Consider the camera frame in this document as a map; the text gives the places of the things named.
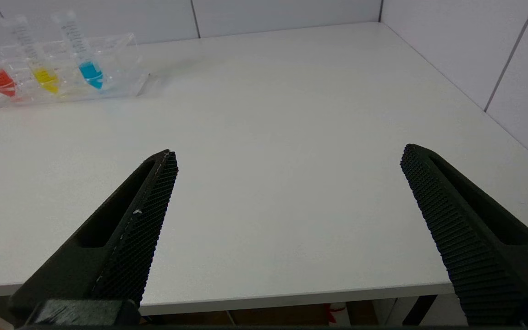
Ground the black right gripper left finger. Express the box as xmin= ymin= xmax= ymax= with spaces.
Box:
xmin=10 ymin=149 xmax=179 ymax=328

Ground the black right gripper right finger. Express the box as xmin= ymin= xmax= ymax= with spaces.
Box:
xmin=400 ymin=144 xmax=528 ymax=327

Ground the test tube with blue pigment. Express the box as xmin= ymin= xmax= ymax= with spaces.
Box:
xmin=52 ymin=11 xmax=105 ymax=90

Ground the white and red small container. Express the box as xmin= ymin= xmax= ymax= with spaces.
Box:
xmin=326 ymin=302 xmax=350 ymax=327

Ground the clear plastic test tube rack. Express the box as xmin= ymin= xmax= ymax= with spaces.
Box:
xmin=0 ymin=33 xmax=150 ymax=110

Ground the test tube with yellow pigment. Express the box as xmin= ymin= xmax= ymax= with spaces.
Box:
xmin=0 ymin=15 xmax=60 ymax=95

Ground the black table leg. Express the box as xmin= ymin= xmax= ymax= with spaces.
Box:
xmin=401 ymin=296 xmax=439 ymax=326

